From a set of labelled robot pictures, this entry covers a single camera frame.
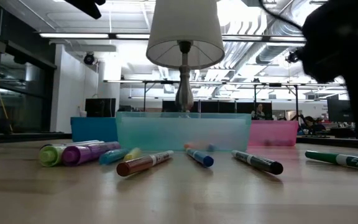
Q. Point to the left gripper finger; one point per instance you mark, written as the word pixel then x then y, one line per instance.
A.
pixel 89 7

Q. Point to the green Expo marker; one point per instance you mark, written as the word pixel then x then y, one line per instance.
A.
pixel 353 161

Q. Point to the black Expo marker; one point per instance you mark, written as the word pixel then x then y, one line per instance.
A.
pixel 259 162

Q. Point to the small blue highlighter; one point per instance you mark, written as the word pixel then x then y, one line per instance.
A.
pixel 112 156

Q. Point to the small yellow highlighter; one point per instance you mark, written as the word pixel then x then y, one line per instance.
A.
pixel 133 154

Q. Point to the thick light green highlighter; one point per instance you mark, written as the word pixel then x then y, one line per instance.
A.
pixel 50 156

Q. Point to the small purple highlighter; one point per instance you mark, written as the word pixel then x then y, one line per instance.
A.
pixel 212 147

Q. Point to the brown Expo marker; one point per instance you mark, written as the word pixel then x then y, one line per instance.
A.
pixel 135 165

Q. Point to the blue Expo marker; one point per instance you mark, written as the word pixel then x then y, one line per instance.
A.
pixel 202 158

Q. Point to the small orange highlighter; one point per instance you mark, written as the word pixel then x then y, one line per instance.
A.
pixel 190 146

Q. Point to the black computer monitor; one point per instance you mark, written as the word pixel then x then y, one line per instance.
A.
pixel 99 108
pixel 337 110

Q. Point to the ceiling light strip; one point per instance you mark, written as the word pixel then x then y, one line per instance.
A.
pixel 73 35
pixel 259 39

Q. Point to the person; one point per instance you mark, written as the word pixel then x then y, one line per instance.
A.
pixel 258 112
pixel 314 126

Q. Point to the pink plastic bin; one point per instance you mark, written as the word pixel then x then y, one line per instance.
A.
pixel 275 133

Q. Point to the white shade chrome table lamp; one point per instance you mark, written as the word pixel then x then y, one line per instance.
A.
pixel 185 25

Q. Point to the blue plastic bin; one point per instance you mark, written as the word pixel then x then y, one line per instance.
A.
pixel 93 130

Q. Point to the translucent green plastic bin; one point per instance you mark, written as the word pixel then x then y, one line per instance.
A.
pixel 166 132

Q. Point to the black ceiling camera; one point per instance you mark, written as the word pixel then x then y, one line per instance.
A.
pixel 291 57

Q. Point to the black metal workbench frame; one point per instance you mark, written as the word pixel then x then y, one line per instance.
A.
pixel 296 99

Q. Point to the silver ceiling air duct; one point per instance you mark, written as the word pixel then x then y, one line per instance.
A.
pixel 272 53

